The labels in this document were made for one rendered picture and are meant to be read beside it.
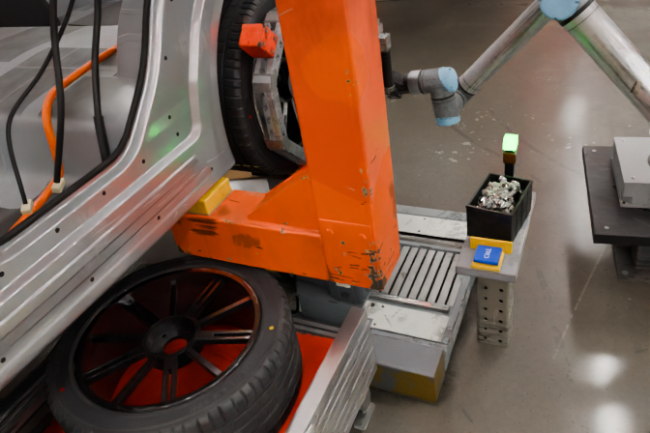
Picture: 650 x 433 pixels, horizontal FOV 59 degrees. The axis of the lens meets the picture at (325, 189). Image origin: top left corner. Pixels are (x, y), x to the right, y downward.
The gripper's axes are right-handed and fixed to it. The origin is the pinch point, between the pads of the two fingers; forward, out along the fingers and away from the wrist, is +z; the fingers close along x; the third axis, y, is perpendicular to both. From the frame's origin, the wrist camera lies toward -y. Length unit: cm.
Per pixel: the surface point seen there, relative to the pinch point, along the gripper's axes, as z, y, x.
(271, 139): 0, -47, -39
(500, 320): -57, 19, -82
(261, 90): -3, -59, -28
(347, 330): -32, -36, -93
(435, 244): -21, 41, -54
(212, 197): 4, -62, -63
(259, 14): 0, -63, -5
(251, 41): -6, -70, -18
